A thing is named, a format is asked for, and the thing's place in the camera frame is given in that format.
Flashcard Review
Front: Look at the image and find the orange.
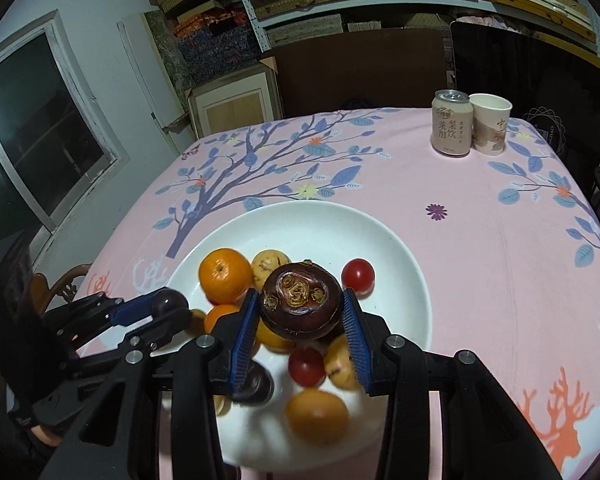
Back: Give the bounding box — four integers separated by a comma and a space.
199, 248, 255, 307
204, 304, 242, 335

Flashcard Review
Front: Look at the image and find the beige drink can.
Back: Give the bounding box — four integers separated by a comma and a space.
431, 89, 471, 156

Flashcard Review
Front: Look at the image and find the beige paper cup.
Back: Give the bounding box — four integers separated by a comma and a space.
469, 93, 513, 155

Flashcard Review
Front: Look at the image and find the speckled yellow fruit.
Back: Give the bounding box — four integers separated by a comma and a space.
251, 250, 289, 287

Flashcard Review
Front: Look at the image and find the small dark purple fruit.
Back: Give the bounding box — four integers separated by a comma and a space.
153, 288, 190, 320

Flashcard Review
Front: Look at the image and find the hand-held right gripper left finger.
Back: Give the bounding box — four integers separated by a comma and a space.
39, 288, 261, 480

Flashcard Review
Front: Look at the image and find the red cherry tomato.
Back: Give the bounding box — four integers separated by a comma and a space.
288, 347, 326, 387
341, 258, 376, 297

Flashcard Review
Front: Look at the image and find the dark purple round fruit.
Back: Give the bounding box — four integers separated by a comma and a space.
232, 364, 276, 404

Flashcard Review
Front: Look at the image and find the white oval plate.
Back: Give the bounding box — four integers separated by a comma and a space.
162, 201, 433, 471

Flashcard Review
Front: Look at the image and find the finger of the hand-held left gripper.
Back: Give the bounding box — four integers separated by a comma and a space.
77, 311, 193, 359
42, 290, 157, 349

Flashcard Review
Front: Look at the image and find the pink printed tablecloth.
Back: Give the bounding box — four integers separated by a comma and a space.
75, 106, 600, 480

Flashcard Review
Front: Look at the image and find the black chair back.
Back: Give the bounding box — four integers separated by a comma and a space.
450, 21, 600, 161

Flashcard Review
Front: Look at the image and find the person's left hand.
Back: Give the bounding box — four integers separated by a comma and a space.
30, 426, 62, 447

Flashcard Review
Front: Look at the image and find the wooden framed box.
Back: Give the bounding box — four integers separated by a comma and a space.
186, 65, 282, 139

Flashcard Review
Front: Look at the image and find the carved wooden chair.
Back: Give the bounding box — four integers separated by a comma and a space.
30, 262, 94, 317

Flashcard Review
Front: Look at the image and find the white metal shelf rack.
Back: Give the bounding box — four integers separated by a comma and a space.
225, 0, 600, 61

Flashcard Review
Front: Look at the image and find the yellow orange round fruit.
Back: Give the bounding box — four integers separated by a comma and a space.
286, 389, 350, 445

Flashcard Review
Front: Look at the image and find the white framed window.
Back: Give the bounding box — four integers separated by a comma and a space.
0, 9, 127, 267

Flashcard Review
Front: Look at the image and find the white board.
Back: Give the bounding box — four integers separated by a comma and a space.
116, 12, 192, 134

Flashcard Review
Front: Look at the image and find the dark brown water chestnut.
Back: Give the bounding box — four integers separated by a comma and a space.
258, 260, 343, 342

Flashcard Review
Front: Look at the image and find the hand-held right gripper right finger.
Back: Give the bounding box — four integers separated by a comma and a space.
341, 288, 563, 480

